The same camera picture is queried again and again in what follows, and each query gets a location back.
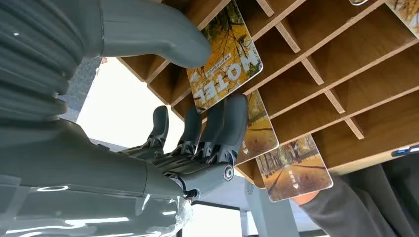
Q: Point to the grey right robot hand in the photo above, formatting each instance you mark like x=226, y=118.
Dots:
x=82, y=170

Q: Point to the wooden grid card rack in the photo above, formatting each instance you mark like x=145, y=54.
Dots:
x=343, y=72

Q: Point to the person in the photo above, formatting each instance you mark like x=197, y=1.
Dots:
x=366, y=206

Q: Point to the blue pen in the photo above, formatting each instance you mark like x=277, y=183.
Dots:
x=405, y=151

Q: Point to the grey metal stand post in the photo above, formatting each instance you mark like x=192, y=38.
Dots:
x=268, y=212

